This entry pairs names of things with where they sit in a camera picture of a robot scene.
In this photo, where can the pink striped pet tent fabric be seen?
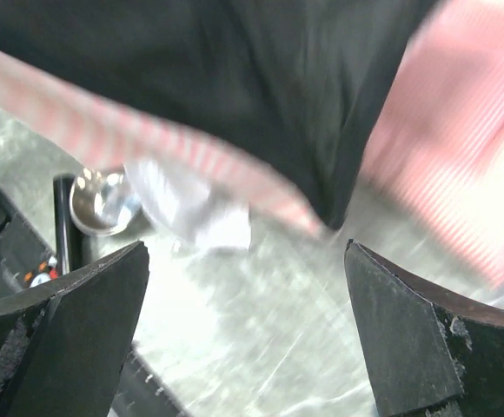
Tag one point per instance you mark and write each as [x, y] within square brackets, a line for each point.
[286, 103]

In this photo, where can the red owl number tile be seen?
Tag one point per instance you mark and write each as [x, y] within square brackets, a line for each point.
[44, 272]

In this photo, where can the steel pet bowl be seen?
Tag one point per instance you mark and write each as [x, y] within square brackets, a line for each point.
[103, 203]

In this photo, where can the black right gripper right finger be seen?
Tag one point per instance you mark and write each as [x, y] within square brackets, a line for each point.
[428, 350]

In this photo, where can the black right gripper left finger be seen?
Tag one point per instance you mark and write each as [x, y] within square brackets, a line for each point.
[63, 343]

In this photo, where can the black handheld microphone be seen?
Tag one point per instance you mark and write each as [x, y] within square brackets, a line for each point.
[69, 239]

